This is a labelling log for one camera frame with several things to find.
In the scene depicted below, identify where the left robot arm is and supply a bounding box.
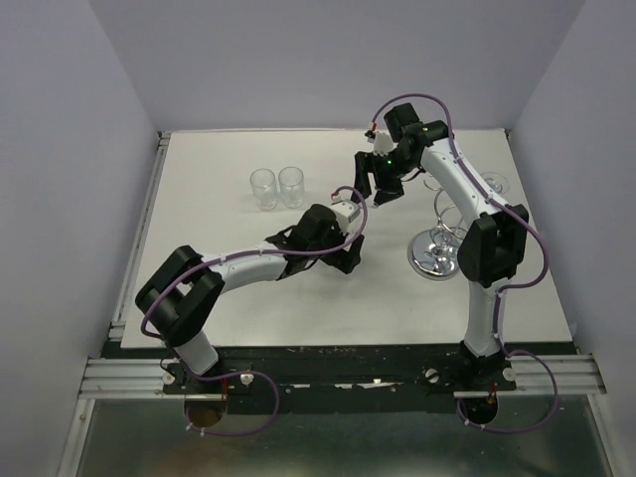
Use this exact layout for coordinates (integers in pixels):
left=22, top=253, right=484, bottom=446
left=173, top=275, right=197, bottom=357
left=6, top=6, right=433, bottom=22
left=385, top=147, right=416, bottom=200
left=135, top=186, right=369, bottom=393

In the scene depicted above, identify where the ribbed wine glass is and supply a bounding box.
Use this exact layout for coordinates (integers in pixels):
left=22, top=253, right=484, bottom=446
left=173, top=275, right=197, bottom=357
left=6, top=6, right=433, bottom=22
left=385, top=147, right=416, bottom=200
left=278, top=166, right=305, bottom=209

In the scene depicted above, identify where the purple cable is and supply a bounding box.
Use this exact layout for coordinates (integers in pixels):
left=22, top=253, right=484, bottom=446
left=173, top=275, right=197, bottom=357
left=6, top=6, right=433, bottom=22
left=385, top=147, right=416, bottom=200
left=139, top=186, right=370, bottom=438
left=370, top=91, right=560, bottom=432

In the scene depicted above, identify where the tall wine glass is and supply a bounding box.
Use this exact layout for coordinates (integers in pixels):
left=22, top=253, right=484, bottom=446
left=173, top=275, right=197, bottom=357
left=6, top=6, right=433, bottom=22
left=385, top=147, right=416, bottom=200
left=481, top=171, right=510, bottom=196

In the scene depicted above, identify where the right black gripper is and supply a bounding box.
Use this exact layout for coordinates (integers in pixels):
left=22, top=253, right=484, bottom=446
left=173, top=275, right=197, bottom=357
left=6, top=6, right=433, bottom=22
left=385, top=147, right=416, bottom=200
left=350, top=149, right=416, bottom=208

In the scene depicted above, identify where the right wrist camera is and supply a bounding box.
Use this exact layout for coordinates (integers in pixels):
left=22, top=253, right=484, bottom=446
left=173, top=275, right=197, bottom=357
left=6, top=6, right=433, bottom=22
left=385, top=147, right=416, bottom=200
left=365, top=129, right=395, bottom=157

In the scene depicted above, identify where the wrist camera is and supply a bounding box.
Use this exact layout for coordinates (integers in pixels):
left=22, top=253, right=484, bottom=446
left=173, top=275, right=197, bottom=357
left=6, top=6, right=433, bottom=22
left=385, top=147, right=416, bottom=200
left=365, top=129, right=395, bottom=157
left=329, top=193, right=361, bottom=235

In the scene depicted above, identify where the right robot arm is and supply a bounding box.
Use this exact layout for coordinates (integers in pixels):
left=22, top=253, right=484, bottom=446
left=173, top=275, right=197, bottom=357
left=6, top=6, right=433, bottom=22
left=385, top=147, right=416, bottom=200
left=354, top=102, right=532, bottom=390

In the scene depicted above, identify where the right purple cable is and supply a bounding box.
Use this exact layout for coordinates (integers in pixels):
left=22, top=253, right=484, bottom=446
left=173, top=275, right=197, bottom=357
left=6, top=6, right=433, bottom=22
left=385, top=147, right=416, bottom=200
left=370, top=91, right=560, bottom=432

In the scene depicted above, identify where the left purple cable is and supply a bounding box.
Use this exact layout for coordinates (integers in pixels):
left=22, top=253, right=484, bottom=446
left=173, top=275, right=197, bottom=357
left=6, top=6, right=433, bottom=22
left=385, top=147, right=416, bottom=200
left=139, top=186, right=370, bottom=438

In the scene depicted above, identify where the short clear wine glass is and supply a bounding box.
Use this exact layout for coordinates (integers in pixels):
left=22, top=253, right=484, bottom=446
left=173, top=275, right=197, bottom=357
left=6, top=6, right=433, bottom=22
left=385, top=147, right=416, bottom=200
left=249, top=168, right=277, bottom=211

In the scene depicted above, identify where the black mounting base plate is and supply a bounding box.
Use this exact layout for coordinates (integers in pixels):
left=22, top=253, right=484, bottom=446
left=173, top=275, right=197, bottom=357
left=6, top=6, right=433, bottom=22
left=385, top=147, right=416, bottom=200
left=163, top=344, right=516, bottom=414

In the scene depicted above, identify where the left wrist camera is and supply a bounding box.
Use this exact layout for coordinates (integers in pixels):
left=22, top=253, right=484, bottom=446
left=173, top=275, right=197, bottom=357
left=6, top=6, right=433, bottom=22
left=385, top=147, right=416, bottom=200
left=329, top=193, right=361, bottom=235

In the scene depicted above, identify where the aluminium rail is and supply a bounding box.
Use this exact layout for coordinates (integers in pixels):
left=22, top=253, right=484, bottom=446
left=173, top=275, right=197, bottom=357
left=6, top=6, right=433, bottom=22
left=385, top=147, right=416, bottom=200
left=78, top=358, right=170, bottom=398

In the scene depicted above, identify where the chrome wine glass rack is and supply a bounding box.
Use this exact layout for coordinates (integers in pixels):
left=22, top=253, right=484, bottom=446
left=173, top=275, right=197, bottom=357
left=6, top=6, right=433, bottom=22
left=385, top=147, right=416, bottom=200
left=406, top=173, right=467, bottom=281

